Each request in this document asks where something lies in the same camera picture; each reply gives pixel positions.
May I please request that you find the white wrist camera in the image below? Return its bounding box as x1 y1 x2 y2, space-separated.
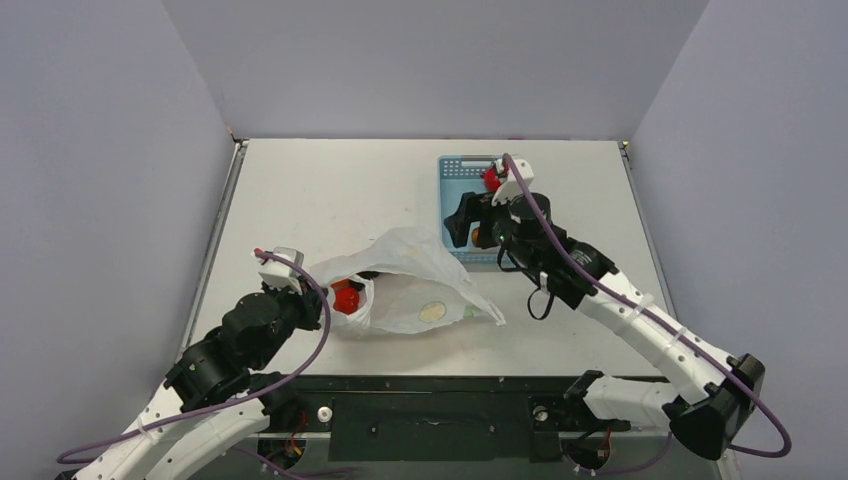
254 247 304 295
491 154 534 206

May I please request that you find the orange red fake fruit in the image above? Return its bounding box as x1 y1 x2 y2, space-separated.
331 278 350 291

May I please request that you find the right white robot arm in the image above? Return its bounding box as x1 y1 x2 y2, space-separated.
443 192 766 460

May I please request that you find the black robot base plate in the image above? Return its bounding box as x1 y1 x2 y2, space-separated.
259 375 630 463

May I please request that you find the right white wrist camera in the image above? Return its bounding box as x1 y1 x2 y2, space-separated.
491 154 534 206

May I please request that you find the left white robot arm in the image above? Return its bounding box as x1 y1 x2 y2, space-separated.
69 280 329 479

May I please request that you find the red fake pomegranate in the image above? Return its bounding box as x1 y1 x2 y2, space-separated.
481 165 508 193

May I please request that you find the light blue perforated basket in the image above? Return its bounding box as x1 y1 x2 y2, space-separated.
438 155 515 271

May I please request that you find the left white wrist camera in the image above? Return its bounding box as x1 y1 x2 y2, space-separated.
254 247 304 295

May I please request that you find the metal table edge rail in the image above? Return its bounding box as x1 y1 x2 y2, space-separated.
179 139 250 353

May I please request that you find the red fake apple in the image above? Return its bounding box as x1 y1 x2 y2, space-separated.
333 287 361 315

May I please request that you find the white plastic bag lemon print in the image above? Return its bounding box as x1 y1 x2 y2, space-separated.
310 227 506 337

